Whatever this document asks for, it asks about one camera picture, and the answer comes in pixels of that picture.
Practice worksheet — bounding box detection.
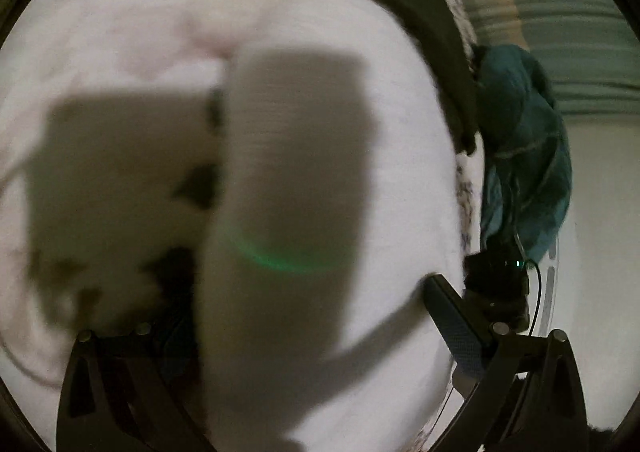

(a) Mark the white knit sweater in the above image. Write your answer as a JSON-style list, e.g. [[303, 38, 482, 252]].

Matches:
[[196, 0, 462, 451]]

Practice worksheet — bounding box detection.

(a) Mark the dark teal garment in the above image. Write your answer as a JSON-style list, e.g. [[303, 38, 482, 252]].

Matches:
[[475, 45, 573, 261]]

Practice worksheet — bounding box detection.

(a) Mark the striped green curtain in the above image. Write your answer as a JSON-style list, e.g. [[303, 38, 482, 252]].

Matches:
[[463, 0, 639, 116]]

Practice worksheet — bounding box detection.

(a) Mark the floral plush blanket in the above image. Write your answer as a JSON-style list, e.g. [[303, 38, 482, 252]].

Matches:
[[0, 0, 486, 452]]

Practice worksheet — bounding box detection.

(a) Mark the black folded garment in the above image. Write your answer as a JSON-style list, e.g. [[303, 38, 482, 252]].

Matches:
[[375, 0, 478, 155]]

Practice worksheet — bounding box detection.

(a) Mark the black cable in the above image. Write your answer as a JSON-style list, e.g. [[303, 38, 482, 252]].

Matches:
[[522, 258, 544, 338]]

